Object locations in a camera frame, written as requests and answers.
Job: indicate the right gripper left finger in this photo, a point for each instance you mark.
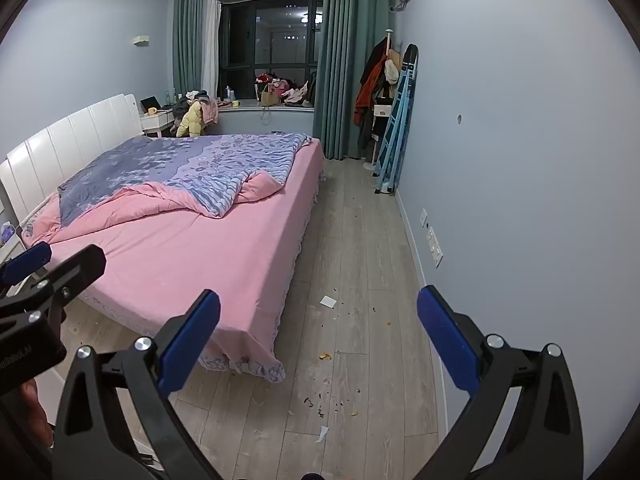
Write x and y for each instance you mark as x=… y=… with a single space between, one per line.
x=92 y=439

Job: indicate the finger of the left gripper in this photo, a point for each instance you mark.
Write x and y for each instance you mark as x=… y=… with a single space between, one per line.
x=47 y=298
x=17 y=268

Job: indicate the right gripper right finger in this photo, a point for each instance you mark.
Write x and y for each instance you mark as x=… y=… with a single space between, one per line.
x=522 y=418

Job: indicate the white paper scrap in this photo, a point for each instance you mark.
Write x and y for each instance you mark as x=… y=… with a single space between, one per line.
x=328 y=302
x=324 y=430

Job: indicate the white padded headboard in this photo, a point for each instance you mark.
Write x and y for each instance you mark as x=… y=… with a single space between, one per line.
x=34 y=169

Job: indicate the pink sheeted bed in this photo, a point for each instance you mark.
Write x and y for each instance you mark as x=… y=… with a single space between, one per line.
x=160 y=257

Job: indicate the purple floral pink quilt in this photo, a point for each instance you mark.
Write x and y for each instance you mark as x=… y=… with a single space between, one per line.
x=207 y=174

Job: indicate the white desk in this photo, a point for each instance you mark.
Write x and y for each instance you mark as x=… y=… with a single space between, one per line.
x=158 y=124

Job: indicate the black laptop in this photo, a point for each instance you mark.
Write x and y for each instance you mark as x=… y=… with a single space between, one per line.
x=148 y=103

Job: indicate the chair piled with clothes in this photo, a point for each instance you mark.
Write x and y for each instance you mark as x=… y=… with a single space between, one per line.
x=193 y=113

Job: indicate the tan handbag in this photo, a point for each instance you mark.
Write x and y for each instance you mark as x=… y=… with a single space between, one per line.
x=268 y=96

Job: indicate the pile of clothes on sill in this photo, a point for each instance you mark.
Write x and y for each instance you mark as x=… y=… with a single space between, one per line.
x=291 y=93

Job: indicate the green curtain left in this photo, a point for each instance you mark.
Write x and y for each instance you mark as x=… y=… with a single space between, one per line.
x=187 y=44

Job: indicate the green curtain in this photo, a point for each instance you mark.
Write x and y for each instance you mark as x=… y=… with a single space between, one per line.
x=187 y=44
x=350 y=31

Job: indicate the white sheer curtain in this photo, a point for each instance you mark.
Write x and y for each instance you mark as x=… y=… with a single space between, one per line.
x=210 y=59

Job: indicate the blue folded drying rack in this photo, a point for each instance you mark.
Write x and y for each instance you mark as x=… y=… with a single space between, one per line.
x=392 y=150

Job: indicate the dark window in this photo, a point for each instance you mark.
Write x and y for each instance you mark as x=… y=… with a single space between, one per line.
x=260 y=40

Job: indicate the coat rack with clothes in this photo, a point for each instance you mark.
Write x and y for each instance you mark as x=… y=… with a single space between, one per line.
x=378 y=83

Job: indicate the green curtain right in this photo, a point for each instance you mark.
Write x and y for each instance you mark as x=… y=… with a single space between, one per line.
x=350 y=31

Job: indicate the white wall sockets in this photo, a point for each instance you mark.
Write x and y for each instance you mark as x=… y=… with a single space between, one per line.
x=431 y=239

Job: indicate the white wall lamp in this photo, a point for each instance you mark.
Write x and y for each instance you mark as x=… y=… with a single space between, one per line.
x=140 y=41

